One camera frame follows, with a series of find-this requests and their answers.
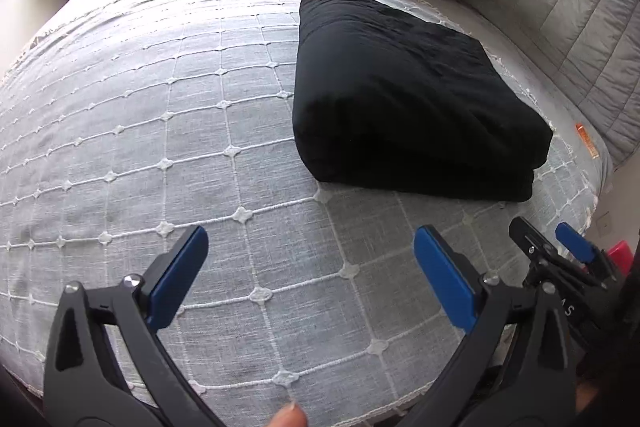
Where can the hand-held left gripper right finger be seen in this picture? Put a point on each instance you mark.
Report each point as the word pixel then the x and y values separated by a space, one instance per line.
pixel 445 277

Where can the person's left hand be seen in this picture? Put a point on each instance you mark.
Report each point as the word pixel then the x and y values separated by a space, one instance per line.
pixel 290 417

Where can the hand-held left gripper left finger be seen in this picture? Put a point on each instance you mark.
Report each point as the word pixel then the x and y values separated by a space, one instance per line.
pixel 182 277

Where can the red box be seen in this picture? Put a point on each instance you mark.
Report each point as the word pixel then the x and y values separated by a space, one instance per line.
pixel 622 254

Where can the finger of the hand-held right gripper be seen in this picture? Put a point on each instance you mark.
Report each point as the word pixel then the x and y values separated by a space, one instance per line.
pixel 575 239
pixel 532 242

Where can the orange tag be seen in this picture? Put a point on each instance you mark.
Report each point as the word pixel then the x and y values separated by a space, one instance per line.
pixel 586 139

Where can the wall outlet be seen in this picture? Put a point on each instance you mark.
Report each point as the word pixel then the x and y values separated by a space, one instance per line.
pixel 605 222

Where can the black coat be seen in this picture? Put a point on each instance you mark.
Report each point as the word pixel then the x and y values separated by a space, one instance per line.
pixel 400 97

